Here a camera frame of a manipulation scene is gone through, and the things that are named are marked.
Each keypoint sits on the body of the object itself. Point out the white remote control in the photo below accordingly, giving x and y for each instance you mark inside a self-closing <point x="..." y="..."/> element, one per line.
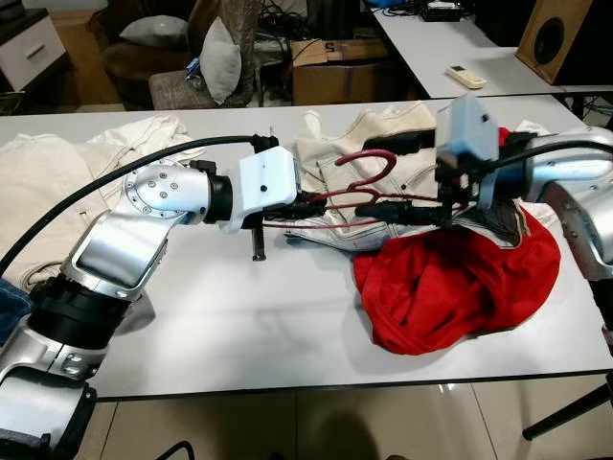
<point x="465" y="77"/>

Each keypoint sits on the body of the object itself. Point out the black metal leg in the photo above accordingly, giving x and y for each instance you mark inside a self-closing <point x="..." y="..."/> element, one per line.
<point x="565" y="412"/>

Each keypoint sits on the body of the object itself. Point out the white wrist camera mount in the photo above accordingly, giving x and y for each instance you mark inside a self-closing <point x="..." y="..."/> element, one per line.
<point x="268" y="182"/>
<point x="467" y="129"/>

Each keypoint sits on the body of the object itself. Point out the red plastic hanger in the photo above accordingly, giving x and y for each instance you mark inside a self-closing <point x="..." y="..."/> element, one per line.
<point x="369" y="153"/>

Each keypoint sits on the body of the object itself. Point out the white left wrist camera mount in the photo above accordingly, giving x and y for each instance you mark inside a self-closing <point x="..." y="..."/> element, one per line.
<point x="268" y="182"/>

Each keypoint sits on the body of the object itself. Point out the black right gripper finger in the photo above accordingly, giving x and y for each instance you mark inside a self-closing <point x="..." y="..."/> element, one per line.
<point x="412" y="144"/>
<point x="402" y="212"/>

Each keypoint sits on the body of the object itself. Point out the white grey pillow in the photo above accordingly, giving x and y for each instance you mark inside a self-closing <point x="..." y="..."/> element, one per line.
<point x="220" y="62"/>

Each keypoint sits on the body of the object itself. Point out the brown armchair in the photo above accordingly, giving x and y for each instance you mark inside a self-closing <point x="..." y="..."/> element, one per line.
<point x="134" y="67"/>

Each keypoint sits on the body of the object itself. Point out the brown cardboard box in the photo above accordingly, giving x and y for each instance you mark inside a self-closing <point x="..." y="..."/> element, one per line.
<point x="335" y="81"/>

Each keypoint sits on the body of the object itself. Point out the wooden speaker box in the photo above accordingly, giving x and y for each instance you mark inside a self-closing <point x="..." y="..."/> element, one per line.
<point x="551" y="43"/>

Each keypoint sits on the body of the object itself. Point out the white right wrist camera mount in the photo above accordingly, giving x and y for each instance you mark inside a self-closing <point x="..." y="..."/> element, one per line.
<point x="467" y="129"/>

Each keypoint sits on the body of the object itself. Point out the white drawer unit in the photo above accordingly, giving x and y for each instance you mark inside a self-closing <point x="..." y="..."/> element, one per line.
<point x="29" y="53"/>

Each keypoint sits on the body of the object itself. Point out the black flat device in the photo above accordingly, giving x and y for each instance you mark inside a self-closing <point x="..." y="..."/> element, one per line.
<point x="445" y="11"/>

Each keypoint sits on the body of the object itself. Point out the red garment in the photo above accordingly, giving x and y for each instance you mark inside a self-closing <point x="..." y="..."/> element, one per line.
<point x="450" y="287"/>

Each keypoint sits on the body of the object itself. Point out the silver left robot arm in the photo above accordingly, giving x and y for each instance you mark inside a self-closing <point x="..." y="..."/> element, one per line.
<point x="105" y="254"/>

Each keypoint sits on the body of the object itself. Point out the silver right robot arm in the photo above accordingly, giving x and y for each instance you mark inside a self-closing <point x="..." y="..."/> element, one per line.
<point x="536" y="172"/>

